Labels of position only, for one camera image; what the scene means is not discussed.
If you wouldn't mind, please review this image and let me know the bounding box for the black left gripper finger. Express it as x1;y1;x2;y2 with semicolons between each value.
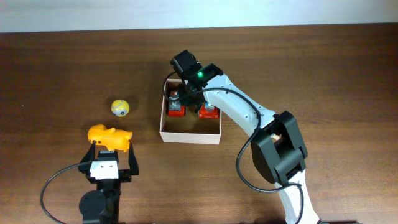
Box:
128;141;139;170
80;140;96;163

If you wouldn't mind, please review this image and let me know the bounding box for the small red toy truck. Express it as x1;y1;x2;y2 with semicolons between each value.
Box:
167;91;185;118

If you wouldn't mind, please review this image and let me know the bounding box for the red toy car grey top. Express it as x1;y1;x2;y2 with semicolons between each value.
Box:
198;103;220;119

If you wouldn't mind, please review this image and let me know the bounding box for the orange plastic toy animal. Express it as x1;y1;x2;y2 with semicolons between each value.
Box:
88;124;132;152

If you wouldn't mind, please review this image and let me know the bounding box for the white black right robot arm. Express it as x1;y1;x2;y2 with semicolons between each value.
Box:
172;62;321;223

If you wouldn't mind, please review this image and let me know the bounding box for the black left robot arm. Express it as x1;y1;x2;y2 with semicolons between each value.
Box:
78;140;139;224

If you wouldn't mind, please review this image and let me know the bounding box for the pink open cardboard box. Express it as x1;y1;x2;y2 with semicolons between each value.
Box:
159;96;222;145

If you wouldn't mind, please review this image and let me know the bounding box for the yellow grey toy ball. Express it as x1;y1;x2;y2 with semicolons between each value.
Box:
111;100;130;117

